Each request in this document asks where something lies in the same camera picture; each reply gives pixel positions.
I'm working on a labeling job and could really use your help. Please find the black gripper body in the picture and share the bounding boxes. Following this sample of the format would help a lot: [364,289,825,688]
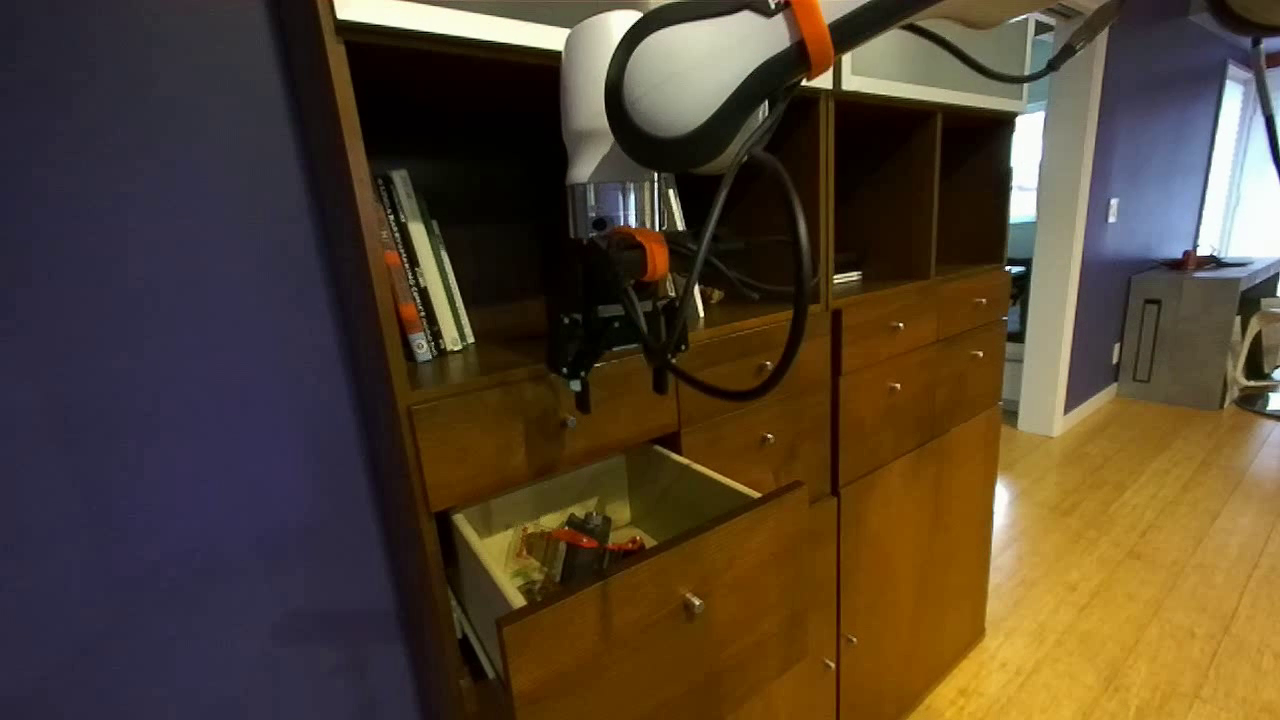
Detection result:
[550,230,687,386]

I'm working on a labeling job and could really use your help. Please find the small wooden drawer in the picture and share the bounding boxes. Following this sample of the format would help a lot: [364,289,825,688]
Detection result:
[672,309,839,432]
[838,291,944,381]
[936,274,1011,346]
[931,324,1007,432]
[678,392,839,503]
[838,353,944,493]

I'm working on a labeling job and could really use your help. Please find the wide wooden drawer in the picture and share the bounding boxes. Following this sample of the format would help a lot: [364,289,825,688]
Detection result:
[406,347,682,520]

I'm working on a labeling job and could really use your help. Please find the large wooden drawer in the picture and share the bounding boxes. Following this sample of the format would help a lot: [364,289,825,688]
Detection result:
[444,445,816,720]

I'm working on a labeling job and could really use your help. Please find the leaning grey books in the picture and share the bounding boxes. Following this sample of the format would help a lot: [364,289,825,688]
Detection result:
[659,185,712,333]

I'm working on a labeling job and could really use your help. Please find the thin grey book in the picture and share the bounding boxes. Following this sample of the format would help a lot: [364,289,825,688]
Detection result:
[428,217,479,353]

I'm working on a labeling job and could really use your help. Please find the brown wooden cabinet unit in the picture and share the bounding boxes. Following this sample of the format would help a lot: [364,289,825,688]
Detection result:
[277,0,1036,720]

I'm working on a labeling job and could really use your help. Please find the black tool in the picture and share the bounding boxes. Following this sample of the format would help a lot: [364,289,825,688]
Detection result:
[557,509,618,593]

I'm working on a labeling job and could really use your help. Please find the books on left shelf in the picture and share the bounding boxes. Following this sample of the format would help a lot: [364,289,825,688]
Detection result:
[385,167,468,359]

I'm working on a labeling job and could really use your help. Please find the dark book with orange marks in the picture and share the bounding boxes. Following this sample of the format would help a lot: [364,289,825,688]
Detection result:
[367,175,439,368]

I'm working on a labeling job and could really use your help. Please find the narrow wooden cabinet door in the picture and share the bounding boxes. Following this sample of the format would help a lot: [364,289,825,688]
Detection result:
[730,498,843,720]

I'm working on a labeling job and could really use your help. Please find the tall wooden cabinet door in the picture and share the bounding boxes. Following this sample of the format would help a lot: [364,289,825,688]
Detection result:
[838,410,1006,720]

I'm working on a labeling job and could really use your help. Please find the grey low cabinet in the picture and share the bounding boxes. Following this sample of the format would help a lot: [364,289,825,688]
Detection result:
[1117,255,1280,414]

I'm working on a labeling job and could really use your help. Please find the white chair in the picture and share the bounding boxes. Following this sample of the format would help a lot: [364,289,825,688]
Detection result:
[1219,297,1280,414]

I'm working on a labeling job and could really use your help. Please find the bright window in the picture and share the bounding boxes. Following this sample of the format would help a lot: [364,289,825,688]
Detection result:
[1198,57,1280,261]

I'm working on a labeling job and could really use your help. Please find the red handled tool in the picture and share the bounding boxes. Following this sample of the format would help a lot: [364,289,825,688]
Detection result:
[550,526,652,561]

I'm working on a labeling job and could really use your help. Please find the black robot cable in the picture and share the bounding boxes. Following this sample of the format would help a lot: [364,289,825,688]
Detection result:
[601,0,1280,405]

